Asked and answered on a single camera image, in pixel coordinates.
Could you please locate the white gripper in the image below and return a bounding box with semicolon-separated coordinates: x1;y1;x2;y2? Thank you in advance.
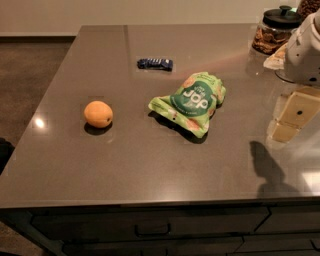
270;10;320;143

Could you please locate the green rice chip bag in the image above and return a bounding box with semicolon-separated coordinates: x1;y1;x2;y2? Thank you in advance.
148;72;226;138

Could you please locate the clear glass cup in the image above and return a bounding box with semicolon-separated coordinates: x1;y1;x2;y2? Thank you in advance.
275;69;294;83

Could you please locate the glass jar with black lid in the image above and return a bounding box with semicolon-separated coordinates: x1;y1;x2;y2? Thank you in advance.
252;5;302;55

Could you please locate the dark right cabinet drawer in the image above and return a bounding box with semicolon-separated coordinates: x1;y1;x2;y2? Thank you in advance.
256;206;320;234

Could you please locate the blue snack bar wrapper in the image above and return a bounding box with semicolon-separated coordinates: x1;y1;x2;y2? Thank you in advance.
137;58;173;72

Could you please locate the orange fruit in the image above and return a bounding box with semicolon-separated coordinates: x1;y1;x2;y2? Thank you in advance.
84;101;113;128

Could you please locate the dark cabinet drawer with handle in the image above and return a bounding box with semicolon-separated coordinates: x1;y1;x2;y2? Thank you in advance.
32;207;268;242

